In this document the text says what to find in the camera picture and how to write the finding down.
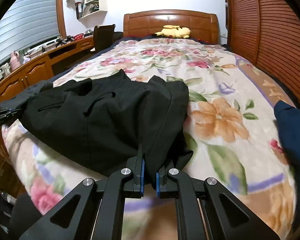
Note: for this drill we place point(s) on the dark blue cloth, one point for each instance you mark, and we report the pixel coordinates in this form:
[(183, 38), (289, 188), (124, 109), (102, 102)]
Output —
[(295, 130)]

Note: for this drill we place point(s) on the floral blanket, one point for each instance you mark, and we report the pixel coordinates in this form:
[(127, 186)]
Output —
[(227, 80)]

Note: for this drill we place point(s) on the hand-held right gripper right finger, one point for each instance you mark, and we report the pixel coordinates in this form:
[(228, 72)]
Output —
[(158, 183)]

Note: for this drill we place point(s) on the black coat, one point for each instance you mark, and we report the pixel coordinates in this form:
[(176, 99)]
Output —
[(102, 120)]

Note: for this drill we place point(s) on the pink plush toy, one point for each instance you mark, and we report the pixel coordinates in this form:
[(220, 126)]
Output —
[(15, 61)]

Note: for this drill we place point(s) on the wooden desk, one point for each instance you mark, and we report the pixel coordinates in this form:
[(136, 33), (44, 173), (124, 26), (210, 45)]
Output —
[(35, 67)]

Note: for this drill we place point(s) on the white wall shelf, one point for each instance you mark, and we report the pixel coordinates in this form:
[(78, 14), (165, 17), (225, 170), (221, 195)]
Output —
[(102, 6)]

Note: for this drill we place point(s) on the red basket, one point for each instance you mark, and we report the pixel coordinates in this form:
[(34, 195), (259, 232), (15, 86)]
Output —
[(78, 36)]

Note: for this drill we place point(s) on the yellow plush toy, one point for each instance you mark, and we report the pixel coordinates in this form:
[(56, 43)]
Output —
[(175, 32)]

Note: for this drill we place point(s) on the wooden louvered wardrobe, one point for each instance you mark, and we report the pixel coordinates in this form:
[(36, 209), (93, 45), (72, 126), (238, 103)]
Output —
[(272, 30)]

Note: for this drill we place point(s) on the black device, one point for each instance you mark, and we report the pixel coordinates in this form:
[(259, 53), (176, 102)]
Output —
[(65, 40)]

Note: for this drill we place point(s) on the wooden window frame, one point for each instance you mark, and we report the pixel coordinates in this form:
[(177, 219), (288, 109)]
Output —
[(61, 10)]

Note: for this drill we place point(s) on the grey tape dispenser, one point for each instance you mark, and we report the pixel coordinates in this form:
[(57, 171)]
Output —
[(88, 32)]

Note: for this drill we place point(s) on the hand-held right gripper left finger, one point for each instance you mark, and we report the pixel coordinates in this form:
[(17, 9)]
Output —
[(142, 177)]

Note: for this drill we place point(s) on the grey window blind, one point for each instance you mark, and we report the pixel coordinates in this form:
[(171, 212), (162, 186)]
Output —
[(22, 25)]

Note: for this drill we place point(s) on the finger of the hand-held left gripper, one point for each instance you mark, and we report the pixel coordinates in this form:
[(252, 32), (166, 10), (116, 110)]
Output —
[(7, 111), (2, 122)]

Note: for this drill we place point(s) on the wooden headboard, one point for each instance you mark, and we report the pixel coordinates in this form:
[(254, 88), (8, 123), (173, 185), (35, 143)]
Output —
[(145, 22)]

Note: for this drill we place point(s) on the navy blue bed sheet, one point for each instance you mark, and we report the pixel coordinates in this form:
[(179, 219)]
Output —
[(95, 57)]

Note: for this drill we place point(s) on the dark chair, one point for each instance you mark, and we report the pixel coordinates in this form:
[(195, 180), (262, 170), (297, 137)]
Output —
[(102, 37)]

